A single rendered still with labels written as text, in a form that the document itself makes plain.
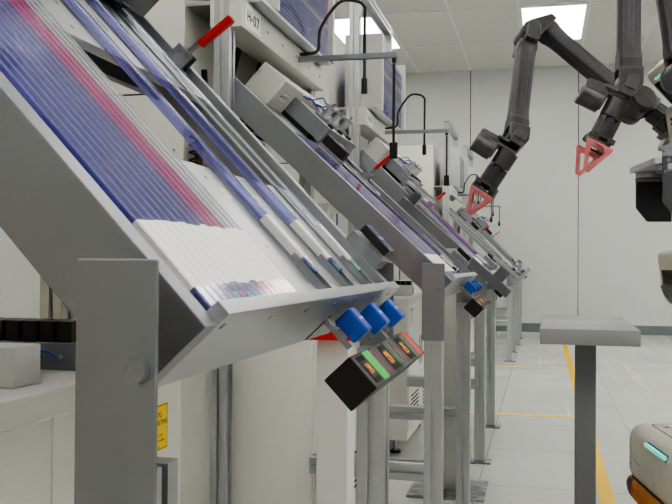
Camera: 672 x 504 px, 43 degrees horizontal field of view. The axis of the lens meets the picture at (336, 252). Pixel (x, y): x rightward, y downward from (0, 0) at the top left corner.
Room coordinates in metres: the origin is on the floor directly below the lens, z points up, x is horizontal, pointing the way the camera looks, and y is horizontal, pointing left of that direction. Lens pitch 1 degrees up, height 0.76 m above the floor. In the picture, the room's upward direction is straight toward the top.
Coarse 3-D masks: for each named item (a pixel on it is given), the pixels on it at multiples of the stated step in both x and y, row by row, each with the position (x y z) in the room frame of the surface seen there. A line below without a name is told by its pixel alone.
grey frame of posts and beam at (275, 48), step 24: (216, 0) 2.02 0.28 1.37; (240, 0) 2.00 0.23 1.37; (240, 24) 2.00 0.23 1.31; (264, 24) 2.17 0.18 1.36; (216, 48) 2.02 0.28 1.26; (240, 48) 2.22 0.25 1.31; (264, 48) 2.21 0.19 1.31; (288, 48) 2.37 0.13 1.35; (216, 72) 2.02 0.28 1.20; (288, 72) 2.49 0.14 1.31; (312, 72) 2.62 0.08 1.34; (312, 192) 2.75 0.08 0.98; (432, 360) 1.91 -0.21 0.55; (456, 360) 2.62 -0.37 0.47; (216, 384) 2.02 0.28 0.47; (432, 384) 1.91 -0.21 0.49; (456, 384) 2.62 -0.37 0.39; (216, 408) 2.02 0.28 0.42; (432, 408) 1.91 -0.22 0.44; (456, 408) 2.62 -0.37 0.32; (216, 432) 2.02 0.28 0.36; (432, 432) 1.91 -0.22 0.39; (456, 432) 2.62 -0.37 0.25; (216, 456) 2.02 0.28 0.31; (432, 456) 1.91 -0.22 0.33; (456, 456) 2.62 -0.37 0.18; (216, 480) 2.02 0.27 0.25; (432, 480) 1.91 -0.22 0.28; (456, 480) 2.62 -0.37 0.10
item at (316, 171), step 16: (240, 96) 2.05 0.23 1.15; (240, 112) 2.05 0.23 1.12; (256, 112) 2.04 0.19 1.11; (272, 112) 2.03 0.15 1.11; (256, 128) 2.04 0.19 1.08; (272, 128) 2.03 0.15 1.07; (288, 128) 2.02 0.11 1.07; (272, 144) 2.03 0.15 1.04; (288, 144) 2.02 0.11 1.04; (304, 144) 2.01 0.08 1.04; (288, 160) 2.02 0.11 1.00; (304, 160) 2.01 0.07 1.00; (320, 160) 2.00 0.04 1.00; (304, 176) 2.01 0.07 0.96; (320, 176) 2.00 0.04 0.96; (336, 176) 1.99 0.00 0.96; (320, 192) 2.00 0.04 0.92; (336, 192) 1.99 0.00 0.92; (352, 192) 1.98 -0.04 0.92; (336, 208) 1.99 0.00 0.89; (352, 208) 1.98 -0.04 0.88; (368, 208) 1.97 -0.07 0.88; (368, 224) 1.97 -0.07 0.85; (384, 224) 1.96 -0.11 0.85; (400, 240) 1.96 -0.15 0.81; (400, 256) 1.96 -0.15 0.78; (416, 256) 1.95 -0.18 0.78; (416, 272) 1.95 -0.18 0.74
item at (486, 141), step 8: (520, 128) 2.38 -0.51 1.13; (480, 136) 2.36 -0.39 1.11; (488, 136) 2.38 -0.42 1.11; (496, 136) 2.39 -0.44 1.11; (512, 136) 2.37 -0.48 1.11; (520, 136) 2.37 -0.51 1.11; (472, 144) 2.37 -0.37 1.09; (480, 144) 2.36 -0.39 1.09; (488, 144) 2.36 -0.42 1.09; (496, 144) 2.37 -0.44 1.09; (512, 144) 2.38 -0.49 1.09; (520, 144) 2.37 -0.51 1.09; (480, 152) 2.37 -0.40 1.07; (488, 152) 2.36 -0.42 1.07
